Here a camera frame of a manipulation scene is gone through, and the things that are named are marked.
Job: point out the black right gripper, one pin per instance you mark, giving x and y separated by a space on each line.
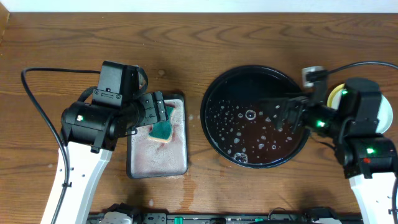
298 104

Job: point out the black rectangular soapy tray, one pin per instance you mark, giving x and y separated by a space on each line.
148 158

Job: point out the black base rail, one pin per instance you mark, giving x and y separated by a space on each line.
122 213

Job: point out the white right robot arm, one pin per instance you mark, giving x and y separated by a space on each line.
369 160

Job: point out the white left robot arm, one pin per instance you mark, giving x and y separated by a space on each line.
89 136

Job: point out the mint plate with long stain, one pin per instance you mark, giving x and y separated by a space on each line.
385 116

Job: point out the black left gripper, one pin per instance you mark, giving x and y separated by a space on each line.
157 108

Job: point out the black round tray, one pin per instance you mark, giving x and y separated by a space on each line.
237 125

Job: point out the green and yellow sponge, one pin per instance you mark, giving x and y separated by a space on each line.
163 131

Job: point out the yellow plate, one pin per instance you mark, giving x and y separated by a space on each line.
334 97

